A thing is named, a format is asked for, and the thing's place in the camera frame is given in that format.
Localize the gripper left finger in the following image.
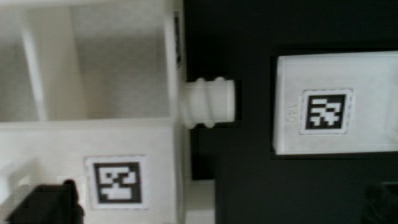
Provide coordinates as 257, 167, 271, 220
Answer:
6, 179, 86, 224

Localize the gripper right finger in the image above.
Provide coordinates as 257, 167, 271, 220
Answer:
361, 182, 398, 224

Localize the white cabinet body box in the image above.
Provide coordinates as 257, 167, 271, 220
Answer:
0, 0, 237, 224

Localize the white cabinet door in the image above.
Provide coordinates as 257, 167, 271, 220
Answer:
274, 51, 398, 155

